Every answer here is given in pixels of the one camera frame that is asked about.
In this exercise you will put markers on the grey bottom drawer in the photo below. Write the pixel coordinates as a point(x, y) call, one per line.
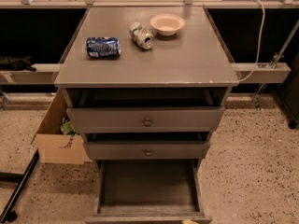
point(148, 192)

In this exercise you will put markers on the grey drawer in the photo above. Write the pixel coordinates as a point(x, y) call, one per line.
point(148, 192)
point(145, 119)
point(100, 150)

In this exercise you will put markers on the grey middle drawer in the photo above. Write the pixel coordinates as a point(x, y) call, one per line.
point(100, 150)

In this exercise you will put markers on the grey wooden drawer cabinet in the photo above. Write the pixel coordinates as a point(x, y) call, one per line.
point(188, 69)

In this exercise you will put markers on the grey top drawer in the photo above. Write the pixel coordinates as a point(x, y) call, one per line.
point(145, 119)

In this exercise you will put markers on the green packet in box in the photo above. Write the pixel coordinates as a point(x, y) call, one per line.
point(67, 128)

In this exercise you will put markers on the cardboard box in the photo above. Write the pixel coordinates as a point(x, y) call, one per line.
point(54, 146)

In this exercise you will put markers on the black cart with wheel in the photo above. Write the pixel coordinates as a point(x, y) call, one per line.
point(290, 94)

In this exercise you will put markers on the black floor stand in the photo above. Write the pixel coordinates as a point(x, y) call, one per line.
point(19, 180)

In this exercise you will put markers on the metal diagonal strut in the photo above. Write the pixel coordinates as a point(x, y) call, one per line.
point(281, 48)

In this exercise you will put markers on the green and silver soda can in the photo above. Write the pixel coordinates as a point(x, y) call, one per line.
point(141, 35)

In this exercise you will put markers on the blue soda can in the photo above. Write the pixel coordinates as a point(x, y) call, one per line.
point(103, 47)

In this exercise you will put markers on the white paper bowl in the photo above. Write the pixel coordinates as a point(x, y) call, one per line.
point(167, 24)

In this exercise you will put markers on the grey horizontal rail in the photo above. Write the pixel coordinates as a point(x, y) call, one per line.
point(248, 72)

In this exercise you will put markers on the black object on rail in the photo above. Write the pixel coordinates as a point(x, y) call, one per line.
point(16, 63)

